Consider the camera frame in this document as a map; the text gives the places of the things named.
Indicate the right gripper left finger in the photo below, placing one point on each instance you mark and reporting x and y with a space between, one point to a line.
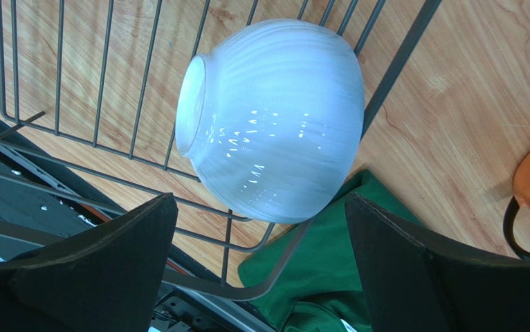
103 279

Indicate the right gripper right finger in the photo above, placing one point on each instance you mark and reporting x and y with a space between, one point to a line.
415 279

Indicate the dark green folded cloth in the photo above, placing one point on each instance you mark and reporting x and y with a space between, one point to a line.
319 288

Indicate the white ribbed bowl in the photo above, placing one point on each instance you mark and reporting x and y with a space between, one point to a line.
271 119

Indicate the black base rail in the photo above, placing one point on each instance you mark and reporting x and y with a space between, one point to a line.
33 208

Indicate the black wire dish rack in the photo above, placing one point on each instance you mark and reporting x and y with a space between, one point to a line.
95 84

